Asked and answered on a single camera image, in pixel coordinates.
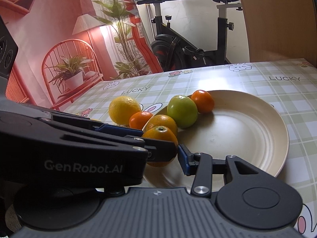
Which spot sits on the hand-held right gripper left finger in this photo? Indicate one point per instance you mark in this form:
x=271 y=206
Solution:
x=116 y=191

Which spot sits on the large yellow lemon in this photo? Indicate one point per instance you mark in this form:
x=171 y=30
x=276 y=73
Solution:
x=122 y=109

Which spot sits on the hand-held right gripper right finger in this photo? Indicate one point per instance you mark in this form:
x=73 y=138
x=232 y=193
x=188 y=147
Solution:
x=186 y=160

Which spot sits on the black exercise bike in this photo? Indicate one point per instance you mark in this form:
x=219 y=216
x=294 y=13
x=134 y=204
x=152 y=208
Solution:
x=171 y=52

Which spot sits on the wooden board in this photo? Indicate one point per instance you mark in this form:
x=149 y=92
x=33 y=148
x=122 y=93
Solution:
x=277 y=17

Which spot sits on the pink room wall poster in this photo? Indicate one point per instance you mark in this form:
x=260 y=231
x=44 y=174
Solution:
x=49 y=17

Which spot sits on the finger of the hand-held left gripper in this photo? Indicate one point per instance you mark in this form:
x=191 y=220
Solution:
x=163 y=151
x=111 y=129

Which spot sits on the green apple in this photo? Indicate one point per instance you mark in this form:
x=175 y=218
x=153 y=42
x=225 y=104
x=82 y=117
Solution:
x=182 y=111

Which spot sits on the green plaid bunny tablecloth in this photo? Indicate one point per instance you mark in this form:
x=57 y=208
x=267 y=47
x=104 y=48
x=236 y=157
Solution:
x=297 y=96

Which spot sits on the cream round plate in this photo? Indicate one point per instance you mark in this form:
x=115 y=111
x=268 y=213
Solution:
x=235 y=133

